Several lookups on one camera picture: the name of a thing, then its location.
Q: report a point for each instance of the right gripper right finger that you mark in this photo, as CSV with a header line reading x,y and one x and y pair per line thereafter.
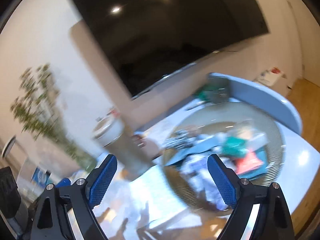
x,y
273,219

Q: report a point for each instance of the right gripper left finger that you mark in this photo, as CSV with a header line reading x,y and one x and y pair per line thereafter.
x,y
51,217

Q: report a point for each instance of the stack of books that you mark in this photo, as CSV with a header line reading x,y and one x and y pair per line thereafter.
x,y
32,180

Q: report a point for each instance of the pink packet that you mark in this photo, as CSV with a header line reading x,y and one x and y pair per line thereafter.
x,y
249,163

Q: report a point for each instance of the glass flower vase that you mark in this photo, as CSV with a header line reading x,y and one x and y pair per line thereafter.
x,y
74,151

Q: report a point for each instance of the teal packet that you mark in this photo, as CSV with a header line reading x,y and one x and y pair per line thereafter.
x,y
235,147

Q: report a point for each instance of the glass ribbed bowl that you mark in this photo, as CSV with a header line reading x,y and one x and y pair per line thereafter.
x,y
245,138

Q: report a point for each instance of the green flower bouquet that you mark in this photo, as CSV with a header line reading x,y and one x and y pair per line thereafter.
x,y
35,109

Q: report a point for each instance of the beige thermos bottle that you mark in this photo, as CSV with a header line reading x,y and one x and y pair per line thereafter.
x,y
110,134

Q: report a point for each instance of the blue chair back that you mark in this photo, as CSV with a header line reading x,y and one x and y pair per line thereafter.
x,y
264,98

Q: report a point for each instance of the black wall television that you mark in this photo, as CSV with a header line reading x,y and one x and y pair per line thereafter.
x,y
148,41

